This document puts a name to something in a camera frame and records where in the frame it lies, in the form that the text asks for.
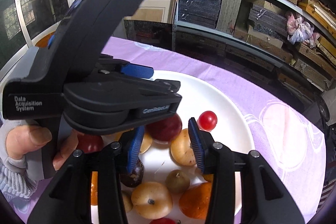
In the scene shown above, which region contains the striped pepino melon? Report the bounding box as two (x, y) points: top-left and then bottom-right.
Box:
(170, 128), (196, 166)

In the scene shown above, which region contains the small yellow orange fruit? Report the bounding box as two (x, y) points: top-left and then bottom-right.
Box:
(202, 174), (214, 182)

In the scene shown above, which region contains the wooden chair left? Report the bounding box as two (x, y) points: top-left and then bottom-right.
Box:
(35, 32), (55, 48)

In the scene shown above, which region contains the small dark red plum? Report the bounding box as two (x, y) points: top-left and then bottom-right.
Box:
(145, 114), (182, 142)

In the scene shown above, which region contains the small orange tangerine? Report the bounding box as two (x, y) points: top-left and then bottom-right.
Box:
(91, 171), (98, 206)

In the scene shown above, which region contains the grey knitted sleeve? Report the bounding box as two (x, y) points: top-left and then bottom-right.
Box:
(1, 120), (38, 201)

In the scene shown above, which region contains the purple tablecloth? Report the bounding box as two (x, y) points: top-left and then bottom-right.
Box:
(7, 36), (327, 224)

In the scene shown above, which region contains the red cherry tomato front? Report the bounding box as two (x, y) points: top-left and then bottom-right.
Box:
(149, 217), (181, 224)

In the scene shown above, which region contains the large orange tangerine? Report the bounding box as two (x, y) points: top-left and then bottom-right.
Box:
(179, 182), (212, 220)

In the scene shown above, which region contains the metal storage shelf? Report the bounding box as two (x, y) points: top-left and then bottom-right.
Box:
(174, 0), (335, 92)

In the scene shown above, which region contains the cardboard framed picture box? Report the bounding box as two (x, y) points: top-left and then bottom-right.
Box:
(124, 0), (178, 24)

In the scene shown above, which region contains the person left hand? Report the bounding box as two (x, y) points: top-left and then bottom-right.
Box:
(5, 125), (79, 171)

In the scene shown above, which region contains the pale yellow spotted loquat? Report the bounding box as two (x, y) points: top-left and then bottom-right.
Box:
(122, 191), (133, 213)

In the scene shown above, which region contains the small red cherry tomato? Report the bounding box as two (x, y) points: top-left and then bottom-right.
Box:
(197, 111), (218, 132)

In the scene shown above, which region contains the pale yellow loquat back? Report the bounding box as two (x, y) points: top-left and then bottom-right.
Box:
(131, 181), (173, 220)

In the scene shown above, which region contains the white oval plate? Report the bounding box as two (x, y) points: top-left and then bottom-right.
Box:
(90, 70), (256, 224)

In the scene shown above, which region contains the dark purple oblong fruit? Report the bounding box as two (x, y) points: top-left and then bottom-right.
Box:
(120, 159), (145, 188)

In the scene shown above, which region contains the window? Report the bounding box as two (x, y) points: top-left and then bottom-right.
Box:
(0, 0), (70, 77)

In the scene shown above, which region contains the large dark red plum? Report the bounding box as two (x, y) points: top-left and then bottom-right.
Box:
(76, 134), (104, 153)

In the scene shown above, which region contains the pink crumpled cloth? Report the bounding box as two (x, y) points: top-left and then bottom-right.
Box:
(286, 11), (321, 48)

